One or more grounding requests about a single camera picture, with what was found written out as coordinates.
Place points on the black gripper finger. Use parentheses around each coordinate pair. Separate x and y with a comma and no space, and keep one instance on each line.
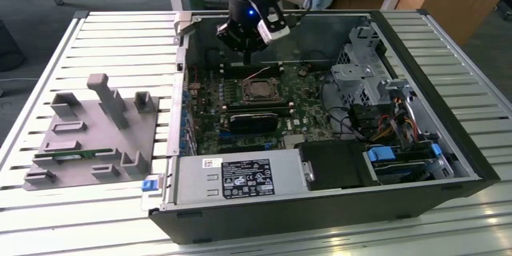
(258,46)
(230,35)

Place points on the thin metal locking lever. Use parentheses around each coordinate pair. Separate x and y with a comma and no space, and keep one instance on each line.
(257,74)

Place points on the CPU socket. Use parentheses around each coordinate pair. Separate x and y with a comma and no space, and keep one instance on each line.
(242,97)

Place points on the black RAM slot bank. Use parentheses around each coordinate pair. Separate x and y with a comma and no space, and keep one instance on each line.
(265,72)
(257,108)

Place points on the black graphics card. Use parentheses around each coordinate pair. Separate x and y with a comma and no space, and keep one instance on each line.
(254,125)

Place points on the green motherboard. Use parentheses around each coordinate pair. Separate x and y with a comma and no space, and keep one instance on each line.
(309,118)

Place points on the silver metal drive cage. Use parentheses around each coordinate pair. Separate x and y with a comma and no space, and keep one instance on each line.
(361,82)

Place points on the silver chipset heatsink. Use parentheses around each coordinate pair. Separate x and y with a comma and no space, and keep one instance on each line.
(294,142)

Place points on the black plastic shroud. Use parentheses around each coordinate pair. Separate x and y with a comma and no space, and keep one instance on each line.
(337,163)

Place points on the silver metal latch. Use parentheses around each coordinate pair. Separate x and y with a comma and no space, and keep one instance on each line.
(309,171)

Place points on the black power supply label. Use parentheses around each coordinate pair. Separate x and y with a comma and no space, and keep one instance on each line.
(249,178)

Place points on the blue disk carrier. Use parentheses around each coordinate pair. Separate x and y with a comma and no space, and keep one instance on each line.
(381,154)

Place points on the silver power supply unit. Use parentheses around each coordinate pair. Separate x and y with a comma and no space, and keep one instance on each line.
(193,184)

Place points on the grey parts rack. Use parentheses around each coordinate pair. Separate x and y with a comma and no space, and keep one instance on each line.
(105,148)

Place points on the green RAM stick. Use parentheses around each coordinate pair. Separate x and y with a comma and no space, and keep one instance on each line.
(97,151)

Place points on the blue case latch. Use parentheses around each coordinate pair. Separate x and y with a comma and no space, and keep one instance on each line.
(151,185)

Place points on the small blue drive clip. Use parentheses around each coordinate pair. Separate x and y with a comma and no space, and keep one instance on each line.
(437,150)

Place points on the black open PC case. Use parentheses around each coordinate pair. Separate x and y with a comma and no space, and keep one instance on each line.
(281,223)

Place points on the black chair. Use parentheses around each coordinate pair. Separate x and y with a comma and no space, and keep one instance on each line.
(505,10)

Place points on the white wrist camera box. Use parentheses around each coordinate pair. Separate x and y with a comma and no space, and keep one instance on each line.
(277,31)

